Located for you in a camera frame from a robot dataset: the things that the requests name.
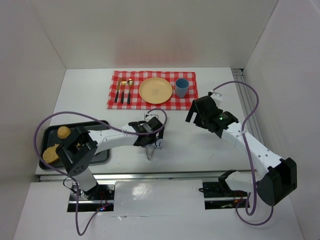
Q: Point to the gold fork black handle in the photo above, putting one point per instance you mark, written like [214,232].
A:
[123,86]

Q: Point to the gold spoon black handle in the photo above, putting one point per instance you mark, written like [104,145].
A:
[130,83]

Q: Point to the aluminium rail right side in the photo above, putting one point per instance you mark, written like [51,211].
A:
[247,104]

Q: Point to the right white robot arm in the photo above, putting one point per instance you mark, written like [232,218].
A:
[276,177]

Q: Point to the small round bread roll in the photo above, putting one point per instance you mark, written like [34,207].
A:
[63,132]

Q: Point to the aluminium rail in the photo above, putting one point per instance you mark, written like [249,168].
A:
[159,176]
[247,104]

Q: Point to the red checkered cloth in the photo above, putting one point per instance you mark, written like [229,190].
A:
[137,103]

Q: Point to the black plastic tray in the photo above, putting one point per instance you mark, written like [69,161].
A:
[50,138]

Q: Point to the oval bread slice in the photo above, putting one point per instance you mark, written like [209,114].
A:
[49,155]

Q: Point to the blue plastic cup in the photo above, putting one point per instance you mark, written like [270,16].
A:
[181,87]

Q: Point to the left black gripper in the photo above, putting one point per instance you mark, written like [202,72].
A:
[152,144]

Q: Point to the aluminium rail front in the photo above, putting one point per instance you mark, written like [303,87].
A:
[159,176]

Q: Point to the yellow round plate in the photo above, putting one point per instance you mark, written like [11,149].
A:
[155,90]

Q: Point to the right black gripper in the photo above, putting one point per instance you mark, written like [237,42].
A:
[198,114]

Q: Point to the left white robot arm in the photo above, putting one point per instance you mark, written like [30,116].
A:
[81,145]

